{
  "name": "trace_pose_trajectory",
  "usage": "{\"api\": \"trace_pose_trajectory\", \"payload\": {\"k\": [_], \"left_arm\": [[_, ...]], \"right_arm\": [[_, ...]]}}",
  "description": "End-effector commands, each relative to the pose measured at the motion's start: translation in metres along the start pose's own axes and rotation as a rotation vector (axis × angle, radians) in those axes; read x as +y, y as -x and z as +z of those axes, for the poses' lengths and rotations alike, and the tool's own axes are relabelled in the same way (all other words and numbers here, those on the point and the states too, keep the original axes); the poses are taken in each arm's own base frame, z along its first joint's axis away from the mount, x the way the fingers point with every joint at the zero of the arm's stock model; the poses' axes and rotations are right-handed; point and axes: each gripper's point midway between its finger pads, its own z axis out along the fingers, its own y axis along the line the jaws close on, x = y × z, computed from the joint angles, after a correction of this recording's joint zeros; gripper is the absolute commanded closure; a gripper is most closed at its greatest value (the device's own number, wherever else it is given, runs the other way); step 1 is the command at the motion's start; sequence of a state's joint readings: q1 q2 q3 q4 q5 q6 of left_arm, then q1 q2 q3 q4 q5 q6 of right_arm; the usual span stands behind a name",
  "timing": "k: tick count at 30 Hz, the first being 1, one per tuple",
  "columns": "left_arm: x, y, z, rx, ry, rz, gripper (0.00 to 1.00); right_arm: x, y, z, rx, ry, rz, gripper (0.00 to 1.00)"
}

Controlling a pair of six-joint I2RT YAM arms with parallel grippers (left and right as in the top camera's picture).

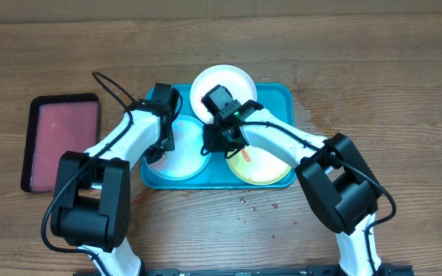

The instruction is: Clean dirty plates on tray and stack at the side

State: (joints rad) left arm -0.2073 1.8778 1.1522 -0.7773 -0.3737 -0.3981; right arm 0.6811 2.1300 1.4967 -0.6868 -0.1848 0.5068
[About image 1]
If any green and orange sponge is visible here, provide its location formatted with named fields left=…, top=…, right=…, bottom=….
left=150, top=153, right=167, bottom=170

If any light blue plate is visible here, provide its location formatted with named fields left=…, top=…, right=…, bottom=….
left=147, top=114, right=211, bottom=181

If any white plate with red streaks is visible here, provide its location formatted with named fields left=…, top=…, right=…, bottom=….
left=190, top=64, right=257, bottom=123

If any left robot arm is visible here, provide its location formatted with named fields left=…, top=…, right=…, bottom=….
left=41, top=83, right=182, bottom=275

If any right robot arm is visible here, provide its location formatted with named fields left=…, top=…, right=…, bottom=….
left=201, top=85, right=383, bottom=275

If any teal plastic serving tray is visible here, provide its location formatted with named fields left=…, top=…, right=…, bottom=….
left=140, top=83, right=295, bottom=190

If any black tray with red liquid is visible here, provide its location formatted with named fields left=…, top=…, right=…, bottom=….
left=21, top=93, right=101, bottom=192

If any yellow plate with green rim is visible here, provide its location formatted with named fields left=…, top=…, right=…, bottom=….
left=226, top=146, right=291, bottom=186

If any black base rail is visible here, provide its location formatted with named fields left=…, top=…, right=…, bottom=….
left=73, top=264, right=414, bottom=276

